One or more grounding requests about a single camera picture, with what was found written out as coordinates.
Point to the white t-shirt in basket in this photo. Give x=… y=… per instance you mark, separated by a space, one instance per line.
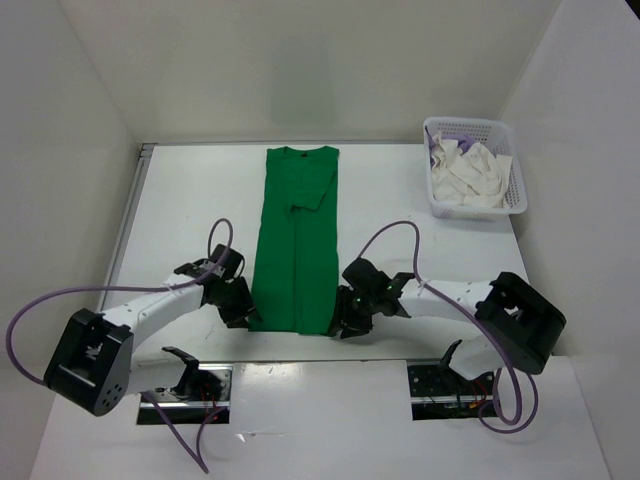
x=478 y=178

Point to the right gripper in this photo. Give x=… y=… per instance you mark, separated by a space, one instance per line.
x=343 y=314

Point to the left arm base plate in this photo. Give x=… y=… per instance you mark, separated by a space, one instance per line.
x=208 y=393

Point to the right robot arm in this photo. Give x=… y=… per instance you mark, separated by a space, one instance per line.
x=517 y=326

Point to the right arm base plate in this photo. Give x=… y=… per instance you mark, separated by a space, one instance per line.
x=437 y=394

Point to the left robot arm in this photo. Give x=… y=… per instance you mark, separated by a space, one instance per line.
x=95 y=365

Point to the green t-shirt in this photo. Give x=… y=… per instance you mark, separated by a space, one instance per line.
x=296 y=270

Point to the purple t-shirt in basket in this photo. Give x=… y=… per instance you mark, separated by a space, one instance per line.
x=441 y=144

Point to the white plastic laundry basket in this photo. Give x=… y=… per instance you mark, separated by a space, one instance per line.
x=498 y=138

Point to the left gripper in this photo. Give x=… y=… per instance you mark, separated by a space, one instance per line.
x=235 y=318

